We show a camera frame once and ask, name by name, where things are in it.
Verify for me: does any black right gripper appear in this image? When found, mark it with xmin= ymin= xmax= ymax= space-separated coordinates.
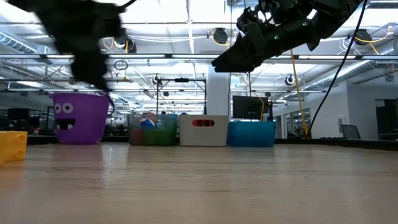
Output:
xmin=211 ymin=17 xmax=326 ymax=73

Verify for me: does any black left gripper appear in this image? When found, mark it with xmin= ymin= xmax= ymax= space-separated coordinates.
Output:
xmin=7 ymin=0 xmax=128 ymax=93

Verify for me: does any yellow building block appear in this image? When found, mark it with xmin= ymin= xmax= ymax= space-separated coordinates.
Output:
xmin=0 ymin=130 xmax=28 ymax=166

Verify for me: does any white square pillar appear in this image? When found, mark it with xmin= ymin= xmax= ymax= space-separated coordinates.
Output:
xmin=206 ymin=67 xmax=231 ymax=116

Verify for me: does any black monitor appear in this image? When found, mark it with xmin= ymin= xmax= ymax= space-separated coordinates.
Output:
xmin=232 ymin=95 xmax=270 ymax=119

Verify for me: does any purple monster-face bucket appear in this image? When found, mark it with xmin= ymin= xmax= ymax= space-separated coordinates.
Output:
xmin=49 ymin=92 xmax=115 ymax=146

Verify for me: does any blue plastic bin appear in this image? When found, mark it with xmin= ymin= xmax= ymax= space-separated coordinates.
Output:
xmin=228 ymin=121 xmax=277 ymax=148

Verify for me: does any white plastic bin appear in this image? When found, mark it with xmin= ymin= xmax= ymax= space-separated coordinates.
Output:
xmin=177 ymin=114 xmax=229 ymax=147

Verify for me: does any grey office chair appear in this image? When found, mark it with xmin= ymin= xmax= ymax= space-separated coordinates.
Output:
xmin=340 ymin=124 xmax=361 ymax=140

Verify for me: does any black cabinet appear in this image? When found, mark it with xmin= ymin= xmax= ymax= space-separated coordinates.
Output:
xmin=375 ymin=99 xmax=398 ymax=141

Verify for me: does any black metal stand frame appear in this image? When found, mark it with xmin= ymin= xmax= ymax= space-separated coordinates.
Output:
xmin=156 ymin=78 xmax=208 ymax=115

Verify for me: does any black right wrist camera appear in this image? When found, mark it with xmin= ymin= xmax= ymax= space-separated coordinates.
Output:
xmin=236 ymin=0 xmax=299 ymax=30

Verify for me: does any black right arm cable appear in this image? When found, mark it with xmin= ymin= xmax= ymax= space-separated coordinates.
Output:
xmin=306 ymin=0 xmax=369 ymax=138

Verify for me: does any black table frame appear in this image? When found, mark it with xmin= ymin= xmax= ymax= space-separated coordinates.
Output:
xmin=275 ymin=138 xmax=398 ymax=152

